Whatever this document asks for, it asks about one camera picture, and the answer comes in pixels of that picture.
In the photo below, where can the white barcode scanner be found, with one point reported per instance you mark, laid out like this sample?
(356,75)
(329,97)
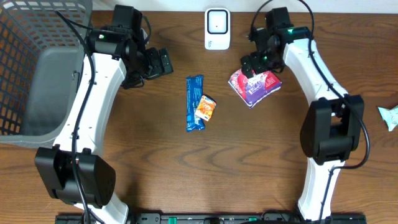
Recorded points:
(217,28)

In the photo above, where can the blue biscuit packet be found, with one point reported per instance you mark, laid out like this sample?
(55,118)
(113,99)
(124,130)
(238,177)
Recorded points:
(194,90)

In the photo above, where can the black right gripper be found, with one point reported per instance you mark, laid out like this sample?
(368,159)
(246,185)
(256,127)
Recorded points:
(254,63)

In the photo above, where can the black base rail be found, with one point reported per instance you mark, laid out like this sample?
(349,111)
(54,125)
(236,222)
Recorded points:
(266,217)

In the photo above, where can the orange tissue packet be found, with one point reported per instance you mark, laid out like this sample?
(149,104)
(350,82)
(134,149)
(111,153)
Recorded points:
(205,108)

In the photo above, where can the purple Carefree pad pack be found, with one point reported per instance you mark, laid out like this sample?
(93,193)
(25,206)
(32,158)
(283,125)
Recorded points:
(253,90)

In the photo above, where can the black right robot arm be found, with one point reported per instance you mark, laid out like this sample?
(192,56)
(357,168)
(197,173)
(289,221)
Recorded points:
(333,136)

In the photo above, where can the mint green wipes packet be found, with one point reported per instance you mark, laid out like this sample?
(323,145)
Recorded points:
(389,116)

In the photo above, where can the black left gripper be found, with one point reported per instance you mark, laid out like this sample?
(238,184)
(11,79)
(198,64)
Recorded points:
(158,64)

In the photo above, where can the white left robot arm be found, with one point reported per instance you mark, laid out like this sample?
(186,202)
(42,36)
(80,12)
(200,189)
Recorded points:
(73,169)

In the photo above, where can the dark grey plastic basket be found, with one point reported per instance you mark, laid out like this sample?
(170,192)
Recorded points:
(41,66)

